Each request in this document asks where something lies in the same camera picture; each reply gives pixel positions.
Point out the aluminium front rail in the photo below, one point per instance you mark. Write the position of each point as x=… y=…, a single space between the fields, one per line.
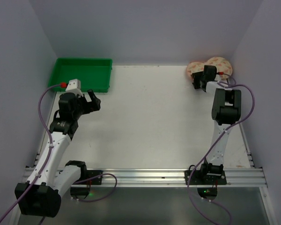
x=175 y=178

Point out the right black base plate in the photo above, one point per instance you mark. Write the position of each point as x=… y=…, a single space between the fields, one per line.
x=209 y=179

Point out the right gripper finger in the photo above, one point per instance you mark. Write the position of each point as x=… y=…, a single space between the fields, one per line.
x=203 y=85
x=196 y=80

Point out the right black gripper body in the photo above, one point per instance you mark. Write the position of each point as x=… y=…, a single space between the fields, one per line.
x=197 y=79

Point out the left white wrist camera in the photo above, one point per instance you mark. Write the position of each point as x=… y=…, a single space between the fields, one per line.
x=74 y=86

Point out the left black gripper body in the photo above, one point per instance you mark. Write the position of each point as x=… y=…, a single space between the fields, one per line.
x=88 y=104

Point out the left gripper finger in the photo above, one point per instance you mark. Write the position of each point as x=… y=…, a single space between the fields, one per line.
x=92 y=96
x=93 y=105

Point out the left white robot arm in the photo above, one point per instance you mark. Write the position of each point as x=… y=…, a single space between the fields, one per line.
x=42 y=193

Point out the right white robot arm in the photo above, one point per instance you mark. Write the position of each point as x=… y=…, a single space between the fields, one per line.
x=226 y=111

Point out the floral fabric laundry bag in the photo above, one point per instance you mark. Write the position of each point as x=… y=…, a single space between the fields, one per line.
x=223 y=66

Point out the green plastic tray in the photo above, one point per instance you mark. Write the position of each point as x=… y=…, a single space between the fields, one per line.
x=93 y=73

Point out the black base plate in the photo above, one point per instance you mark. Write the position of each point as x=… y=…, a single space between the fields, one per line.
x=96 y=177
x=209 y=179

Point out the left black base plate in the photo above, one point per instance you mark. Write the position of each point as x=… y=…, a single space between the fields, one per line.
x=96 y=177

